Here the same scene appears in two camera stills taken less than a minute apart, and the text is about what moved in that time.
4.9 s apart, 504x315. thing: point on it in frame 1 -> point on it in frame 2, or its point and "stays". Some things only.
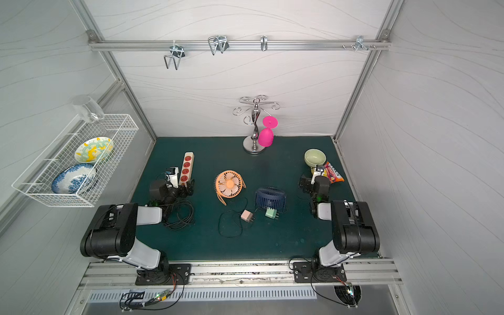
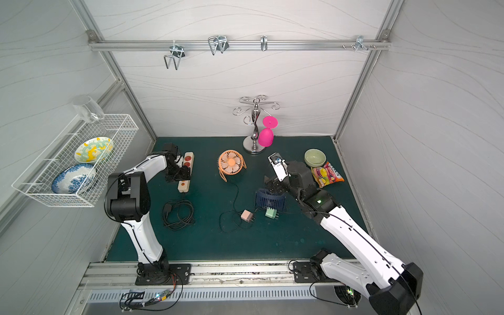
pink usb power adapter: x=247 y=216 stays
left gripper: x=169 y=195 -> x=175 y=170
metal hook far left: x=176 y=52 stays
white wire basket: x=77 y=167 stays
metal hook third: x=264 y=42 stays
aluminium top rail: x=181 y=45 stays
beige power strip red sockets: x=187 y=168 stays
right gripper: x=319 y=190 -> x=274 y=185
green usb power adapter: x=272 y=213 stays
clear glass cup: x=88 y=108 stays
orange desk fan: x=228 y=184 -> x=230 y=162
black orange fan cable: x=240 y=219 -> x=230 y=210
